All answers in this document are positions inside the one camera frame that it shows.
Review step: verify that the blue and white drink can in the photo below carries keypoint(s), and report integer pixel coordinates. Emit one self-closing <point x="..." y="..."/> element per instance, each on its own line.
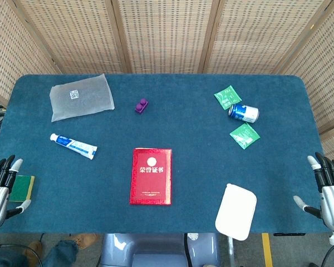
<point x="245" y="113"/>

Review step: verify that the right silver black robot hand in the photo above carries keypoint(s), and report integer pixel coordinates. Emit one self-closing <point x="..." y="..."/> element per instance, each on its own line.
<point x="332" y="203"/>

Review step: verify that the translucent white plastic pouch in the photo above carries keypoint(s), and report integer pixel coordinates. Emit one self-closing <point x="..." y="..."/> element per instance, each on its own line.
<point x="82" y="97"/>

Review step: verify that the green sachet with white print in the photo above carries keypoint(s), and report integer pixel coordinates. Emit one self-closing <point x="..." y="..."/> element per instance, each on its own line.
<point x="227" y="96"/>
<point x="245" y="136"/>

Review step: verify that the brown shoe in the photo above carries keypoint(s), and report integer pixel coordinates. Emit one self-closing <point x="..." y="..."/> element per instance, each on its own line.
<point x="85" y="239"/>
<point x="34" y="250"/>

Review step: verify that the white plastic container lid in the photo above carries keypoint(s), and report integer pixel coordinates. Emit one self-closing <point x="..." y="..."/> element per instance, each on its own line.
<point x="236" y="211"/>

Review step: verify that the blue jeans leg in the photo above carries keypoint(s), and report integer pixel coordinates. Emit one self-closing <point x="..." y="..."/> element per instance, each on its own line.
<point x="58" y="254"/>

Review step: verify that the yellow floor tape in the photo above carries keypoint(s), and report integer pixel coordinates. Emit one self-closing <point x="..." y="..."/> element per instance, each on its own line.
<point x="267" y="250"/>

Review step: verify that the woven bamboo folding screen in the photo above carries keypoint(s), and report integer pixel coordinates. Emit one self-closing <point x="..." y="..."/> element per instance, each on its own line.
<point x="167" y="36"/>

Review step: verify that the pale blue robot torso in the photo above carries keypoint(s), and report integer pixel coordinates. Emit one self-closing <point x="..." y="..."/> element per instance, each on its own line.
<point x="156" y="250"/>

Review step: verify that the green and yellow sponge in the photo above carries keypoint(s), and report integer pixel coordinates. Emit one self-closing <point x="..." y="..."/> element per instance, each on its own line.
<point x="20" y="189"/>

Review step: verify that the blue felt table cover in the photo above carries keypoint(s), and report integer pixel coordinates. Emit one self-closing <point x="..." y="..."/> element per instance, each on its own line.
<point x="183" y="133"/>

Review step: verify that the red certificate book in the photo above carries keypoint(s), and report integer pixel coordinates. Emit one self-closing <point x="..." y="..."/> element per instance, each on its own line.
<point x="151" y="178"/>

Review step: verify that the purple toy building block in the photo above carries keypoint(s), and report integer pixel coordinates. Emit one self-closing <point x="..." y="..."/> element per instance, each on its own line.
<point x="142" y="106"/>

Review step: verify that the white and blue toothpaste tube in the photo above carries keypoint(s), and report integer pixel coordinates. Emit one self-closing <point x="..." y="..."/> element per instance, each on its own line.
<point x="73" y="145"/>

